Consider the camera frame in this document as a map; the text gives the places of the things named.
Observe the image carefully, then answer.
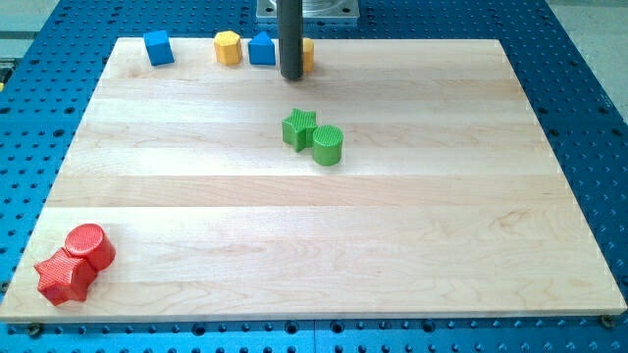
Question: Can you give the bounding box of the green star block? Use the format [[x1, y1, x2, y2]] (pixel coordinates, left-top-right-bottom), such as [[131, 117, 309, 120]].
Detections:
[[282, 108, 318, 152]]

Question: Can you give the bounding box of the red star block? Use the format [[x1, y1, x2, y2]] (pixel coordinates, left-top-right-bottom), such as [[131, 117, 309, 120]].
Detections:
[[33, 248, 97, 306]]

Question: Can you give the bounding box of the green cylinder block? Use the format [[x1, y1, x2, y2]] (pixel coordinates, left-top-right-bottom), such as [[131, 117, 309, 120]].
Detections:
[[312, 126, 343, 166]]

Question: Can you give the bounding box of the yellow block behind rod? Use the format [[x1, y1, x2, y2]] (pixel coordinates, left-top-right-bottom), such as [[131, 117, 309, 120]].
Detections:
[[302, 37, 315, 73]]

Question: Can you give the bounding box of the light wooden board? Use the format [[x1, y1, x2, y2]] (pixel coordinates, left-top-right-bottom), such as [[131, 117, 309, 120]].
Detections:
[[1, 37, 626, 323]]

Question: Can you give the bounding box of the blue pentagon block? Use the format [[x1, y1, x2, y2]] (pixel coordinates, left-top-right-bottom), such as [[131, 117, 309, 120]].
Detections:
[[247, 31, 276, 66]]

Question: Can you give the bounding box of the yellow hexagon block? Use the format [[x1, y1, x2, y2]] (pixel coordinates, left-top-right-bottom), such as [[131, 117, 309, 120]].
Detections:
[[213, 30, 242, 66]]

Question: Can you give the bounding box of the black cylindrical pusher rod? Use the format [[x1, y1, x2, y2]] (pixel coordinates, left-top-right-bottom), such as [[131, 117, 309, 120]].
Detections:
[[277, 0, 303, 80]]

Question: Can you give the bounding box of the blue cube block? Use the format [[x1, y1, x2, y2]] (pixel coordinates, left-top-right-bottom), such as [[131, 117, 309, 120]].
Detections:
[[143, 30, 175, 67]]

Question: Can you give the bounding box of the red cylinder block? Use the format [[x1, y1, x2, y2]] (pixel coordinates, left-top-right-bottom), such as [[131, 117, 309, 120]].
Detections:
[[65, 224, 116, 272]]

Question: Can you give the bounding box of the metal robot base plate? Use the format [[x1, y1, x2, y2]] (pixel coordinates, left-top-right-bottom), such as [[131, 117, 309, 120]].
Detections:
[[253, 0, 360, 24]]

